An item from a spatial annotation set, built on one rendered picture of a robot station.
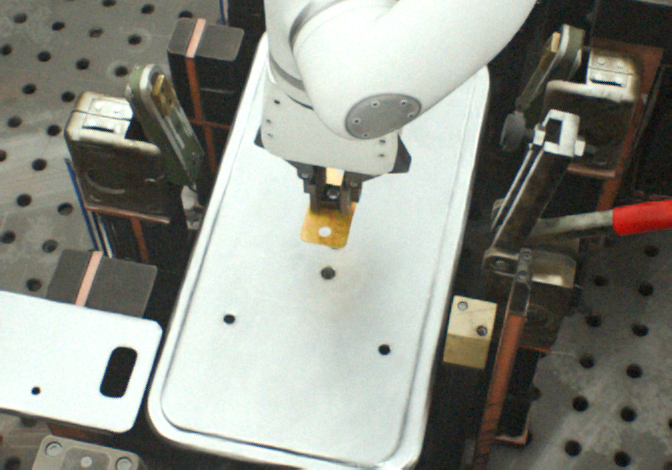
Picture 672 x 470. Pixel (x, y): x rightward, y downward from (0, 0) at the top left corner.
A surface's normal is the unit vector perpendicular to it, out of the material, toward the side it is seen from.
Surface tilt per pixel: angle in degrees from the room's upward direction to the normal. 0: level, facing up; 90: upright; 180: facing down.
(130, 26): 0
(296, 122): 90
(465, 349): 90
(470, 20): 68
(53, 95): 0
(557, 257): 0
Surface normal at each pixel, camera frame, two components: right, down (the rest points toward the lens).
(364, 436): 0.00, -0.51
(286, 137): -0.31, 0.84
